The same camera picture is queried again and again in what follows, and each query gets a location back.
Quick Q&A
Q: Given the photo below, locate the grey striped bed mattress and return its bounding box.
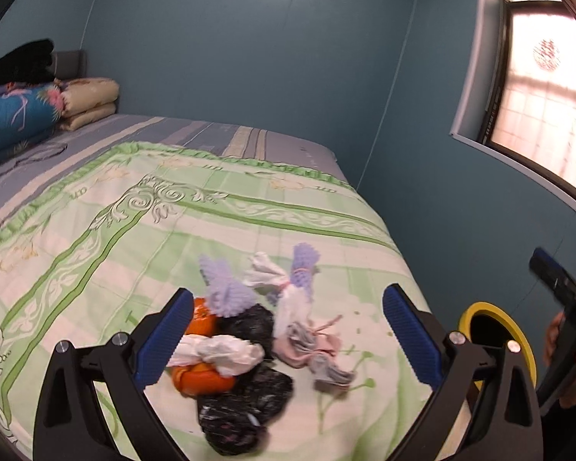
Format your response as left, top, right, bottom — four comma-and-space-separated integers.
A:
0, 114, 345, 226

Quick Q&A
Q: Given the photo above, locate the black clothing pile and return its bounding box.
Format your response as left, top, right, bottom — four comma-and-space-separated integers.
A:
0, 38, 55, 86

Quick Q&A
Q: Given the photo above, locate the black plastic bag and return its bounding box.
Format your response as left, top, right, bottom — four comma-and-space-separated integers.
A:
196, 304, 293, 456

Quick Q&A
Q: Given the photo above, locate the white crumpled plastic bag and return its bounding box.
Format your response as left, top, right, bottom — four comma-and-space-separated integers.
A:
166, 334, 265, 377

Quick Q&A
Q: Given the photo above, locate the white tissue wad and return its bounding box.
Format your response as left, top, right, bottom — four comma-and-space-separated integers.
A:
243, 252, 312, 338

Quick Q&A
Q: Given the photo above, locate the purple foam net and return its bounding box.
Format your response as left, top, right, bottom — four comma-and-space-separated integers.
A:
289, 242, 320, 302
199, 255, 258, 318

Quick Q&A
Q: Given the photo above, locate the beige folded blanket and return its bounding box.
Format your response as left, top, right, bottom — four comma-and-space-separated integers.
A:
58, 77, 119, 131

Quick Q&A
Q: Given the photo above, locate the right hand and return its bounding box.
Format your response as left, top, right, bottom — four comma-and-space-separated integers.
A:
542, 310, 576, 409

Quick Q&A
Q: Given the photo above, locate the blue floral pillow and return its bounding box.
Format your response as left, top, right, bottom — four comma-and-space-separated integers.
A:
0, 83, 64, 151

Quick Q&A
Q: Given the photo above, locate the green floral quilt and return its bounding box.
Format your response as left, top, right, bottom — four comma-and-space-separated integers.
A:
0, 142, 429, 460

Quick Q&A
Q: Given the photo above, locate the yellow rim trash bin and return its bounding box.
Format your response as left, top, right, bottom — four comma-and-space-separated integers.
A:
459, 301, 538, 386

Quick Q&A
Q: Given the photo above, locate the window with dark frame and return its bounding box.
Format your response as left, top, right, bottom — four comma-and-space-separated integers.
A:
450, 0, 576, 212

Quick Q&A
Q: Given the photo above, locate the grey headboard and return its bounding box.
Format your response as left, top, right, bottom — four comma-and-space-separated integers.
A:
48, 50, 87, 80

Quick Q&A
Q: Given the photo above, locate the pink grey crumpled wrapper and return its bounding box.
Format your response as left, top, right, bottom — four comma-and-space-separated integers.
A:
272, 315, 357, 390

